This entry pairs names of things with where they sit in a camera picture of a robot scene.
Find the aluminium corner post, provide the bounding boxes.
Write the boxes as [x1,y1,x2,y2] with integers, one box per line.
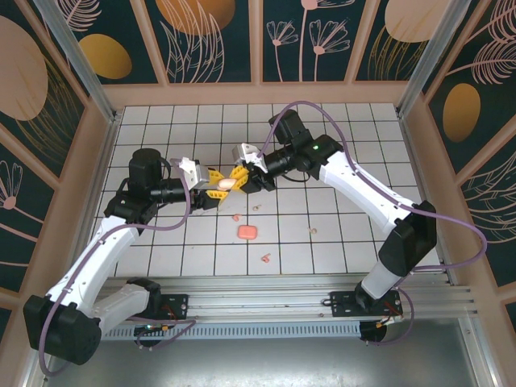
[396,0,476,119]
[34,0,122,124]

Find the aluminium table side rail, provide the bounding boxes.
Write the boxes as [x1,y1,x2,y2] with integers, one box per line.
[76,114,122,267]
[397,114,459,285]

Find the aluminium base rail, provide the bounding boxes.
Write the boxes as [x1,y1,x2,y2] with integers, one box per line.
[98,276,472,323]

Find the grey slotted cable duct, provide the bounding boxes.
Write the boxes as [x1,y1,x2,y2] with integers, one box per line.
[98,322,362,339]

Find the salmon pink earbud charging case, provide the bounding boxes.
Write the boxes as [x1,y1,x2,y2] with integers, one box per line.
[236,224,259,242]

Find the grey metal sheet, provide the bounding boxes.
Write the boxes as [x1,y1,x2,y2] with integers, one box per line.
[40,336,495,387]

